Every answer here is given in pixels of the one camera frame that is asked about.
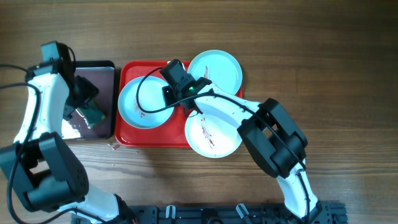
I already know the green yellow sponge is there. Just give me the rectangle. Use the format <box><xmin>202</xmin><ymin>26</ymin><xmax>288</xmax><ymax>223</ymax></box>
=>
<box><xmin>76</xmin><ymin>100</ymin><xmax>106</xmax><ymax>129</ymax></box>

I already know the light blue plate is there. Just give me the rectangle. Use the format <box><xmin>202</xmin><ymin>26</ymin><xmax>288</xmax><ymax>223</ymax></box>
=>
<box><xmin>188</xmin><ymin>50</ymin><xmax>243</xmax><ymax>95</ymax></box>
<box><xmin>118</xmin><ymin>76</ymin><xmax>174</xmax><ymax>129</ymax></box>

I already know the light blue plate top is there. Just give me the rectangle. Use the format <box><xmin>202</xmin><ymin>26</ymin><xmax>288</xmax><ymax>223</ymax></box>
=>
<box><xmin>188</xmin><ymin>50</ymin><xmax>243</xmax><ymax>95</ymax></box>

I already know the white plate with red stains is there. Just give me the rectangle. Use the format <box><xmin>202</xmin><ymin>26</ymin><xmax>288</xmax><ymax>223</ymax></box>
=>
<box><xmin>185</xmin><ymin>111</ymin><xmax>242</xmax><ymax>159</ymax></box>

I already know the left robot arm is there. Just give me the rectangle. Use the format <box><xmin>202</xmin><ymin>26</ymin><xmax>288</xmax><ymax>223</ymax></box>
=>
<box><xmin>1</xmin><ymin>60</ymin><xmax>139</xmax><ymax>223</ymax></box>

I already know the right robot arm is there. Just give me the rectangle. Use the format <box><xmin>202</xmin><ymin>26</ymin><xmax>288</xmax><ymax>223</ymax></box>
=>
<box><xmin>166</xmin><ymin>78</ymin><xmax>320</xmax><ymax>223</ymax></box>

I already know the black water tray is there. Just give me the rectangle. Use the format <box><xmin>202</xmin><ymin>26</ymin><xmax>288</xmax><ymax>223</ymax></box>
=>
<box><xmin>62</xmin><ymin>60</ymin><xmax>119</xmax><ymax>140</ymax></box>

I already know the red plastic tray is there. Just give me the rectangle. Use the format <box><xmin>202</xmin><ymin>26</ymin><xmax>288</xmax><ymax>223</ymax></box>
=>
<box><xmin>114</xmin><ymin>60</ymin><xmax>189</xmax><ymax>148</ymax></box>

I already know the black mounting rail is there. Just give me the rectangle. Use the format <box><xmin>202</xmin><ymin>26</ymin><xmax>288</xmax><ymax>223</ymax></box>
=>
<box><xmin>70</xmin><ymin>202</ymin><xmax>348</xmax><ymax>224</ymax></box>

